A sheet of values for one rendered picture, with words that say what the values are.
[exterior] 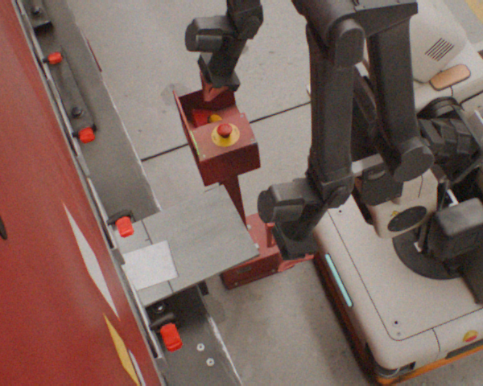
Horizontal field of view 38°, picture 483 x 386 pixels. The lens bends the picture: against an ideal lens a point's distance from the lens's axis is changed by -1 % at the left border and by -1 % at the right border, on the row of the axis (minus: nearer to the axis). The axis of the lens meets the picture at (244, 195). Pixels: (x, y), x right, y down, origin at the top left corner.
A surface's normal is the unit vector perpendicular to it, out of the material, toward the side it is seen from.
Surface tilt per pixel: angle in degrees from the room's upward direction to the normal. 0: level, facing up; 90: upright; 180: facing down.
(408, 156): 90
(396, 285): 0
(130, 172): 0
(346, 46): 90
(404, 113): 90
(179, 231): 0
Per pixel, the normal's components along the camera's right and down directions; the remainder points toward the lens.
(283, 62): -0.09, -0.52
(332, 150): 0.29, 0.80
